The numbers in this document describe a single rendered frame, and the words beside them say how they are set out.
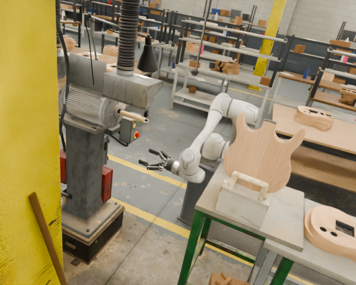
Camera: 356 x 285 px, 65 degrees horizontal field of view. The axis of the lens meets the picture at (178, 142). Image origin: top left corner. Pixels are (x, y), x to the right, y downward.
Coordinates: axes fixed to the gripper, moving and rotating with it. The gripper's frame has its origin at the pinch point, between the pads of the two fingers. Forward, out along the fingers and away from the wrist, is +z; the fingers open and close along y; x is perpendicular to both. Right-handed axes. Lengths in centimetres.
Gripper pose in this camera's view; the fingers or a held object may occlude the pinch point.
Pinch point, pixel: (145, 156)
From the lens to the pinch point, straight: 188.2
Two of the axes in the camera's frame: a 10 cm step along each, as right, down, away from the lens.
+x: 1.0, -8.1, -5.8
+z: -9.1, -3.1, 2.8
